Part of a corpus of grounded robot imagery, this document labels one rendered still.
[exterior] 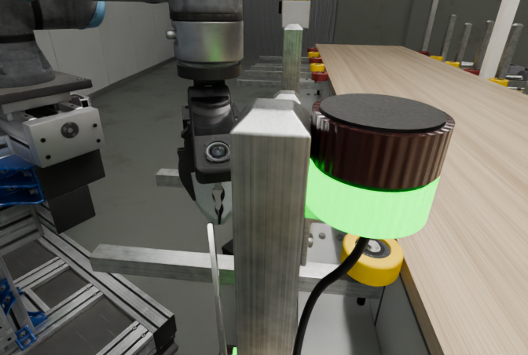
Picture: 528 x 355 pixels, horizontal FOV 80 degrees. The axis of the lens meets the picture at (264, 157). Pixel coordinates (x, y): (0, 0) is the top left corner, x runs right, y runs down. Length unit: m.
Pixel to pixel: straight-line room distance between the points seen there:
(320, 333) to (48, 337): 0.94
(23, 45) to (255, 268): 0.76
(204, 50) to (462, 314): 0.39
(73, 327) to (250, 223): 1.24
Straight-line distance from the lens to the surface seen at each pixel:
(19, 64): 0.85
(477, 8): 6.83
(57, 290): 1.52
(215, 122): 0.32
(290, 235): 0.16
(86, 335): 1.33
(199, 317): 1.53
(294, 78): 0.64
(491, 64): 1.96
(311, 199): 0.15
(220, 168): 0.29
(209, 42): 0.33
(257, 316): 0.20
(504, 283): 0.51
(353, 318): 0.76
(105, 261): 0.56
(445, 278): 0.48
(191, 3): 0.33
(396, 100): 0.17
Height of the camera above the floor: 1.20
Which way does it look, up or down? 26 degrees down
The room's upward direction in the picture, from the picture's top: 1 degrees clockwise
